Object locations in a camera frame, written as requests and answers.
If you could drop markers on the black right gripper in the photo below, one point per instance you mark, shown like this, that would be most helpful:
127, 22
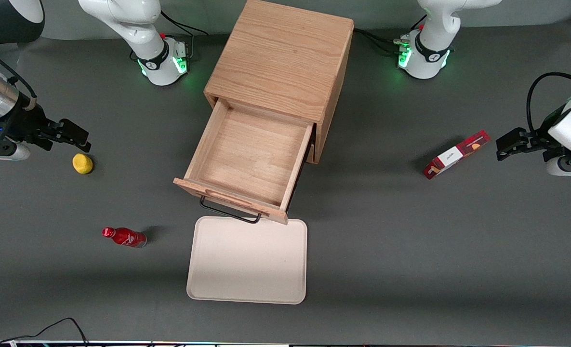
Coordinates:
28, 121

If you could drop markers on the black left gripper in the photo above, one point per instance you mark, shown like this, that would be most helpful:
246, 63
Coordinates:
537, 141

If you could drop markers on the wooden drawer with grip bar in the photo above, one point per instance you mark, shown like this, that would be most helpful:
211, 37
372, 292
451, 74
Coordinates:
251, 154

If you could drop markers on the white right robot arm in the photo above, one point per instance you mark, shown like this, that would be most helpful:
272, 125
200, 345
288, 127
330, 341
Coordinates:
136, 24

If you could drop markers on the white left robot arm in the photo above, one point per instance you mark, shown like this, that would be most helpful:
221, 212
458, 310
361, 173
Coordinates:
432, 53

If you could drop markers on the wooden drawer cabinet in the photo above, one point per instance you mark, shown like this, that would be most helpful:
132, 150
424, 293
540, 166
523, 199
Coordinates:
285, 53

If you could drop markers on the yellow lemon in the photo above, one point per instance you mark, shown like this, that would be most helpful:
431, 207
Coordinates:
82, 164

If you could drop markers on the red tartan cookie box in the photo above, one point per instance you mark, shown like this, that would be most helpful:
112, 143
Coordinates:
451, 156

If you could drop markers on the red bottle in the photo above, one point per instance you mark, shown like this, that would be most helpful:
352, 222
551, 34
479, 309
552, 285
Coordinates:
124, 237

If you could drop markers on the beige plastic tray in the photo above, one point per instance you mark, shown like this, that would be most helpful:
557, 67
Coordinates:
246, 262

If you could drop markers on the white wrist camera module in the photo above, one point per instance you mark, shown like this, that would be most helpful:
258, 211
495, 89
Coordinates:
6, 152
569, 167

